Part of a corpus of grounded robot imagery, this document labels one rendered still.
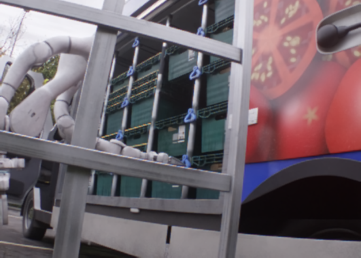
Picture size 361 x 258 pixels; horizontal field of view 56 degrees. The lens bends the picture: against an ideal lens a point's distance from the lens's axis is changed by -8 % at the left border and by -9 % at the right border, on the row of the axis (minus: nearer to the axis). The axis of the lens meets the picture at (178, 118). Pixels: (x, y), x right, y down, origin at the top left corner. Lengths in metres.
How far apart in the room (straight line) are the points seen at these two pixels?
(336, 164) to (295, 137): 0.21
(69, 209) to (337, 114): 0.96
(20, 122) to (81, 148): 1.01
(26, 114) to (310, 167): 1.14
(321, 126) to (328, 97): 0.10
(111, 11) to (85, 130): 0.22
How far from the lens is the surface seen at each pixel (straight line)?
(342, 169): 1.23
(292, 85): 1.45
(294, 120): 1.39
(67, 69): 1.74
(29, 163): 4.83
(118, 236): 2.33
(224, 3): 2.36
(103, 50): 0.65
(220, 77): 2.08
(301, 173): 1.31
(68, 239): 0.59
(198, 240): 1.68
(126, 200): 2.29
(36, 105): 1.60
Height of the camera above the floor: 0.52
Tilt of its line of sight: 16 degrees up
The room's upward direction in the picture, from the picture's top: 7 degrees clockwise
